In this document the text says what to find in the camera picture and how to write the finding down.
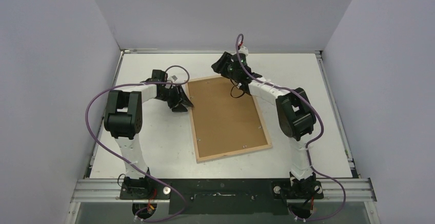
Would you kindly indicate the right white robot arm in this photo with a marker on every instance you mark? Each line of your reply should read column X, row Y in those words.
column 295, row 117

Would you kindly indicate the aluminium rail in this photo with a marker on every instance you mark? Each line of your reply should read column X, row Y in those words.
column 109, row 190

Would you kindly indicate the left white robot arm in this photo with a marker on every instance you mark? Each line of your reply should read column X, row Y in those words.
column 124, row 119

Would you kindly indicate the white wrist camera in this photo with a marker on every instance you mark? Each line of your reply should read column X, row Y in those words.
column 243, row 50
column 173, row 78

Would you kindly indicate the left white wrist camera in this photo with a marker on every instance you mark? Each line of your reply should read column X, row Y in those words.
column 173, row 78

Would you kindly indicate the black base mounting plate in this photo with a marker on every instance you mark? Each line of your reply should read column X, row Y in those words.
column 220, row 196

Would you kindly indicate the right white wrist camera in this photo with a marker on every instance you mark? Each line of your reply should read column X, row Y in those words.
column 243, row 50

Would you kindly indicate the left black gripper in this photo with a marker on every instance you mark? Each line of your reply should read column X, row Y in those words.
column 179, row 96

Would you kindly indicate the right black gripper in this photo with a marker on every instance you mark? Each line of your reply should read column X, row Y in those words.
column 224, row 64

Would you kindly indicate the white wooden picture frame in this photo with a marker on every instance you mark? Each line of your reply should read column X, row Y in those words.
column 268, row 141

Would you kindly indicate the brown cardboard backing board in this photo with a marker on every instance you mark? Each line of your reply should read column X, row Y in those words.
column 224, row 120

